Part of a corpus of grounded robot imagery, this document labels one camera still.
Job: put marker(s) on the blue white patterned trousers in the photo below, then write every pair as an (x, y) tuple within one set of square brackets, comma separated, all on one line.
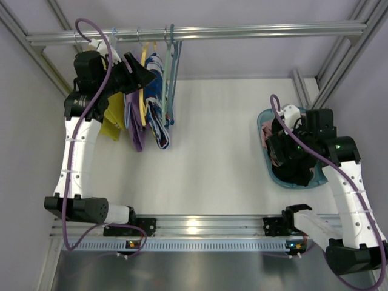
[(153, 102)]

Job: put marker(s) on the right aluminium frame post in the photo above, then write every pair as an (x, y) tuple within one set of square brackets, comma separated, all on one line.
[(342, 56)]

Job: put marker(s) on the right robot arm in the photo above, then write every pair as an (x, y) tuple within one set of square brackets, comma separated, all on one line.
[(302, 140)]

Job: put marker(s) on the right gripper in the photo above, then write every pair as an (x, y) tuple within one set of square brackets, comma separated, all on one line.
[(276, 150)]

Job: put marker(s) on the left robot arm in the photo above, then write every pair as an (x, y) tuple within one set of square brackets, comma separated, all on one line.
[(96, 80)]

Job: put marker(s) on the pink garment in basket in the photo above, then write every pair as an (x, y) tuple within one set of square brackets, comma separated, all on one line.
[(266, 131)]

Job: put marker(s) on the green empty hanger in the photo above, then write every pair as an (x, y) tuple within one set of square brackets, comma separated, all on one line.
[(165, 78)]

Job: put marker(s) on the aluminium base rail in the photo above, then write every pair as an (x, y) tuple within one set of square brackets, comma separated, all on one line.
[(191, 226)]

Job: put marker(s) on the teal blue empty hanger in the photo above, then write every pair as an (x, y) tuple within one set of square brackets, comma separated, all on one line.
[(177, 46)]

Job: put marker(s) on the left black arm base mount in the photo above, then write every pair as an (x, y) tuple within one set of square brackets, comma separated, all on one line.
[(148, 225)]

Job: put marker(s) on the aluminium hanging rail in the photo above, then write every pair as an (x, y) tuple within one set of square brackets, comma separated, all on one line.
[(313, 29)]

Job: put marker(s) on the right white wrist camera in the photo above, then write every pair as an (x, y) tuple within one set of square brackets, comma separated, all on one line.
[(291, 115)]

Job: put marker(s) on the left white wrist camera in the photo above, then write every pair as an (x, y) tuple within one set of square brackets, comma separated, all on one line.
[(102, 48)]

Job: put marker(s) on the light blue hanger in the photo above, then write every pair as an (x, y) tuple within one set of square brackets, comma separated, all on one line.
[(116, 47)]

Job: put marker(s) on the purple garment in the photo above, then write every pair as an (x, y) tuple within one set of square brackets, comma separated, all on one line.
[(132, 121)]

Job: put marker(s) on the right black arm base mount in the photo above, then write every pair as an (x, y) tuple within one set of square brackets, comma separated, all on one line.
[(275, 226)]

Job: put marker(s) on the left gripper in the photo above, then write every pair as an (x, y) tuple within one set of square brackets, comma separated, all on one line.
[(128, 74)]

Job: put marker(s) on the yellow hanger with trousers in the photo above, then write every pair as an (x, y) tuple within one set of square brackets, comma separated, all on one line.
[(142, 106)]

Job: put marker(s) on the aluminium frame post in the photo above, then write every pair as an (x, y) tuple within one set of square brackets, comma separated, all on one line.
[(15, 27), (342, 56)]

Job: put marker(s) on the left aluminium frame post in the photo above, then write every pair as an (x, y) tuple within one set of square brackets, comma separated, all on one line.
[(15, 27)]

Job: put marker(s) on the mustard yellow garment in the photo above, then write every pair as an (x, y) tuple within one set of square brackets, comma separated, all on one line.
[(113, 122)]

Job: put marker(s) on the teal plastic basket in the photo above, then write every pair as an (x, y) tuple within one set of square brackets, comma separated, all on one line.
[(317, 176)]

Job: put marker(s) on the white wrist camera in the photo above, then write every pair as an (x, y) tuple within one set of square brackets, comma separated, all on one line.
[(291, 115), (102, 48)]

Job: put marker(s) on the slotted grey cable duct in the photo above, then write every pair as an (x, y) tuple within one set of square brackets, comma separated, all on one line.
[(190, 245)]

